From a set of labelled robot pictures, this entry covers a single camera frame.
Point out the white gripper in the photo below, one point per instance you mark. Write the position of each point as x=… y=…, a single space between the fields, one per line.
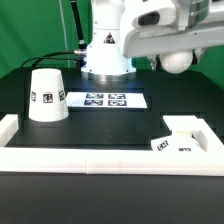
x=153 y=27

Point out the white lamp bulb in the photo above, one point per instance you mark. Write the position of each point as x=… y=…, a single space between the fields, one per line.
x=176 y=63

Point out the white lamp base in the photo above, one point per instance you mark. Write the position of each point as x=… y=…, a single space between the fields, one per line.
x=183 y=130

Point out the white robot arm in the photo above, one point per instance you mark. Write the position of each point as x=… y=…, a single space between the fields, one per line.
x=104 y=59

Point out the white lamp shade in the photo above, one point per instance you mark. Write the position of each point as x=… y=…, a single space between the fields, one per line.
x=47 y=96

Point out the white marker sheet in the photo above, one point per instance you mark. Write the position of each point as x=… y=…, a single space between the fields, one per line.
x=106 y=100

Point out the white foam border wall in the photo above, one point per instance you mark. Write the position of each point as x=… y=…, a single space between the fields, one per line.
x=43 y=160

